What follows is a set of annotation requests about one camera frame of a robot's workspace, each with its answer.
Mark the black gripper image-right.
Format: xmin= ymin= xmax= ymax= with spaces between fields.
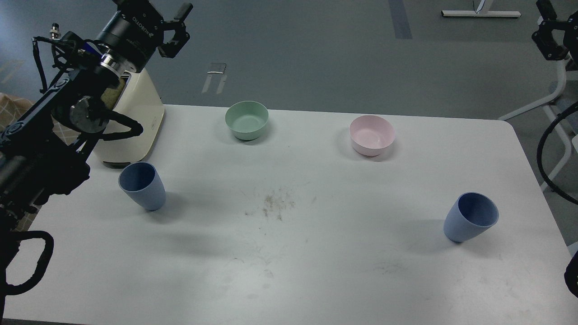
xmin=532 ymin=0 xmax=578 ymax=61

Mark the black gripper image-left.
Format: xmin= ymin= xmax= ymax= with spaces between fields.
xmin=95 ymin=0 xmax=194 ymax=69

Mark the blue cup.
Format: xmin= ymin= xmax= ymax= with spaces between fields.
xmin=443 ymin=192 xmax=499 ymax=243
xmin=118 ymin=161 xmax=167 ymax=211

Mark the white table leg base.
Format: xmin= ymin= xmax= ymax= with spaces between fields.
xmin=440 ymin=0 xmax=522 ymax=19

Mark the cream toaster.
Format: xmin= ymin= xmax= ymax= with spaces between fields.
xmin=93 ymin=68 xmax=165 ymax=169

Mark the toast slice front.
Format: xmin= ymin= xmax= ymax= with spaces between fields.
xmin=101 ymin=77 xmax=127 ymax=110

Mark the green bowl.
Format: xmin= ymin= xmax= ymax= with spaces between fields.
xmin=225 ymin=101 xmax=269 ymax=141

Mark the pink bowl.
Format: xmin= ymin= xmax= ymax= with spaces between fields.
xmin=348 ymin=115 xmax=396 ymax=157

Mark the white chair frame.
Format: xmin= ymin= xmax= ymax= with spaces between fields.
xmin=498 ymin=58 xmax=577 ymax=181

